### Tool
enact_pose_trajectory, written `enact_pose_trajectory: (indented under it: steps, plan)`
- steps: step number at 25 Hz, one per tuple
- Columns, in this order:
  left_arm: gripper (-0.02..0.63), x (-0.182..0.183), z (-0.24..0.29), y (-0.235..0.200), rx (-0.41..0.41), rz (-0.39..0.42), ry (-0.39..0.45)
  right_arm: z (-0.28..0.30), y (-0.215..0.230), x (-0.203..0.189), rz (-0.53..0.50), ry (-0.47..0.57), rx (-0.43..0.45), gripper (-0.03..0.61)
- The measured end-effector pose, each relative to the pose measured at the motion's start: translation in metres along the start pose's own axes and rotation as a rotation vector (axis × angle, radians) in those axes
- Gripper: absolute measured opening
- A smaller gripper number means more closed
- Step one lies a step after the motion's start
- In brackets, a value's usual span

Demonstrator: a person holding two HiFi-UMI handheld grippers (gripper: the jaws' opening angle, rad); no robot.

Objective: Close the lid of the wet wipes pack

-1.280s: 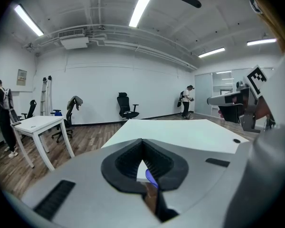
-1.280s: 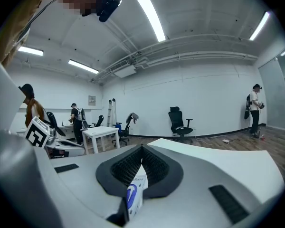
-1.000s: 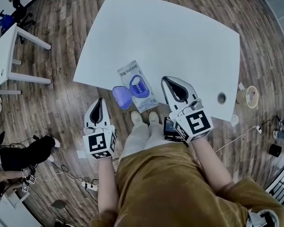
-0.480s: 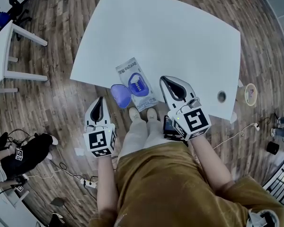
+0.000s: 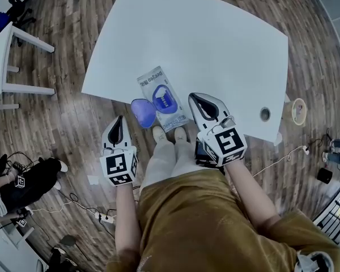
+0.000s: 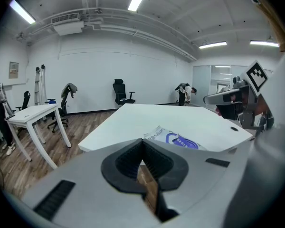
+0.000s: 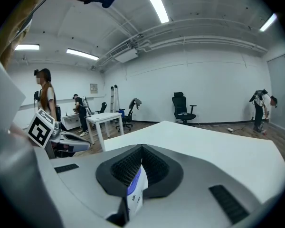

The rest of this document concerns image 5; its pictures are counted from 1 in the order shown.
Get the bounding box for black screen device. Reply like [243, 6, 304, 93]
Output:
[194, 139, 216, 167]

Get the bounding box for white cable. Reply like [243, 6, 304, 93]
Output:
[31, 201, 97, 216]
[250, 147, 304, 180]

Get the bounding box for person's right forearm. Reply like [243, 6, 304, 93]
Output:
[225, 159, 281, 229]

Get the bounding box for white wet wipe pack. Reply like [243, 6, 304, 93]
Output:
[137, 65, 189, 133]

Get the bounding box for black metal rack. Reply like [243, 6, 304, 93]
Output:
[313, 180, 340, 245]

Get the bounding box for person's left beige shoe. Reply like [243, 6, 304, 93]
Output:
[152, 125, 168, 144]

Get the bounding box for person's beige shoe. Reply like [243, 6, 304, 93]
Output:
[152, 125, 168, 144]
[174, 126, 188, 144]

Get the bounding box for black cylinder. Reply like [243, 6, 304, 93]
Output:
[317, 167, 333, 185]

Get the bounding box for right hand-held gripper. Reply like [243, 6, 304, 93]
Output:
[188, 92, 248, 167]

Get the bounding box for person's mustard shirt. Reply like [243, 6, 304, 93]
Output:
[106, 168, 340, 272]

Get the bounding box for person's light trousers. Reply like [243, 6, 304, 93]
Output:
[140, 140, 213, 192]

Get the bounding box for dark dustpan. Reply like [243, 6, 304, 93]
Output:
[59, 235, 77, 247]

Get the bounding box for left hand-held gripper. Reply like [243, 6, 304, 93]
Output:
[99, 115, 139, 187]

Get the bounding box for person's left forearm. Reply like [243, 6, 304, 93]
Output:
[114, 183, 144, 262]

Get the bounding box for black office chair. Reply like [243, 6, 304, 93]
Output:
[7, 0, 37, 46]

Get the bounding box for black cable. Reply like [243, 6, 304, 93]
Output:
[65, 192, 117, 239]

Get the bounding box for person's right beige shoe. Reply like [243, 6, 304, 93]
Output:
[174, 126, 188, 144]

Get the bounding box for blue round packet lid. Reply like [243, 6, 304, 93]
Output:
[130, 98, 156, 129]

